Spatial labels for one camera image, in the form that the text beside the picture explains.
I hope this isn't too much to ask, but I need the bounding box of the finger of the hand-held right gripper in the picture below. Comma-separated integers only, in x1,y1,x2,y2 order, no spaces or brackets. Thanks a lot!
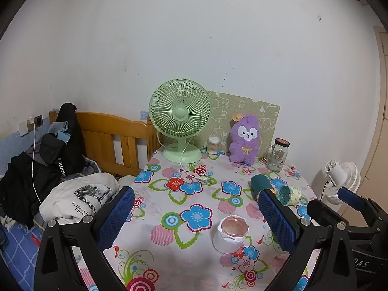
306,198,347,228
337,187,385,219

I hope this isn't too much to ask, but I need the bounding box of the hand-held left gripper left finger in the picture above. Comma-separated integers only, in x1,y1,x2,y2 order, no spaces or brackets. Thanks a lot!
33,186,136,291

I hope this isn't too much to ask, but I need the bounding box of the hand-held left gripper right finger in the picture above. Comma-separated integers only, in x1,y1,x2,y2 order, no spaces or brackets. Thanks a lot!
257,189,359,291

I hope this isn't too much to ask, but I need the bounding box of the white paper cup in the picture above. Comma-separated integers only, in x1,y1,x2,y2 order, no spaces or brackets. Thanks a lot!
212,215,250,254

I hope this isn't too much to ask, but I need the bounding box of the small green patterned cup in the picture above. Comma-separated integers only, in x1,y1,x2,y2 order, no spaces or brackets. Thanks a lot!
277,186,301,207

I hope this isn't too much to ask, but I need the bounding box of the teal cup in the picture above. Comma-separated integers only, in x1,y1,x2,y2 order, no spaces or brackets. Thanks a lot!
249,174,276,201

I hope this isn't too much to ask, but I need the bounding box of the white standing fan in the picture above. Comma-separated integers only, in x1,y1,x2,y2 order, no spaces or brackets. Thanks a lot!
321,158,362,206

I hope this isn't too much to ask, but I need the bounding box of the white printed shirt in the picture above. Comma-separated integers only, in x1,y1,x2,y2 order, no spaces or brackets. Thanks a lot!
38,172,120,228

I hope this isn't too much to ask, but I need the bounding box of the glass jar with pink lid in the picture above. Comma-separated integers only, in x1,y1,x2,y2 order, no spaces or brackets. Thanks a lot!
267,138,290,172

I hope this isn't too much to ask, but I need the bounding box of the floral tablecloth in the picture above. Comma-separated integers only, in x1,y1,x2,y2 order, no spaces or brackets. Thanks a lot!
77,149,319,291

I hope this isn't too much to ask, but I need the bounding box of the wooden bed headboard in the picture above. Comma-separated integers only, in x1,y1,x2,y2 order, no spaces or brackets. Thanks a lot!
49,110,161,177

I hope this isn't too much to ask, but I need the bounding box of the black hanging jacket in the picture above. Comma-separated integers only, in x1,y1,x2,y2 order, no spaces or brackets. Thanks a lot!
52,103,88,175

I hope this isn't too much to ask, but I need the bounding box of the purple plush toy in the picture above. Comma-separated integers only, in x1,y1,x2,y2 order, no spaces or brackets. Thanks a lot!
229,114,263,163

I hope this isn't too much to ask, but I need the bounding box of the black bag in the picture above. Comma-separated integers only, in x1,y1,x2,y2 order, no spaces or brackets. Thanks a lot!
39,133,65,167

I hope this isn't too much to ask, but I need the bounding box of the cotton swab container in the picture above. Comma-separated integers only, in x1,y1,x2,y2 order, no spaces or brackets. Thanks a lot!
207,136,221,154

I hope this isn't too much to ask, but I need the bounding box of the pile of black clothes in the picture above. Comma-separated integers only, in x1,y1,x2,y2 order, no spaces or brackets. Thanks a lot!
0,152,63,228

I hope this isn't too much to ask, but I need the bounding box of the green patterned board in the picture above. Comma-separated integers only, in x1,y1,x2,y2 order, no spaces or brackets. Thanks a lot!
198,91,281,160

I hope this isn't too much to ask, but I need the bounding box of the blue checked bedsheet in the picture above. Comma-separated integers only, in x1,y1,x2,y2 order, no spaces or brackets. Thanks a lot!
0,215,50,281

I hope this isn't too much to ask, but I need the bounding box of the green desk fan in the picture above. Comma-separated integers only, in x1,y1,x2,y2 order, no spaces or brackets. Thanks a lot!
148,79,212,163

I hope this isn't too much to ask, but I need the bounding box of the white fan cable with plug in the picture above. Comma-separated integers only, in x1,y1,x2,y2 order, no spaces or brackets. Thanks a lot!
180,138,213,185

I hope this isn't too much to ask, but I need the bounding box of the white charging cable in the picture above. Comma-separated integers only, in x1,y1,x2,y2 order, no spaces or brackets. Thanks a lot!
31,124,43,204

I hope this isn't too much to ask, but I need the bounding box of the wall socket with charger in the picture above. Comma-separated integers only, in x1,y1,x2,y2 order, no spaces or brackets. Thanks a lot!
19,114,44,137

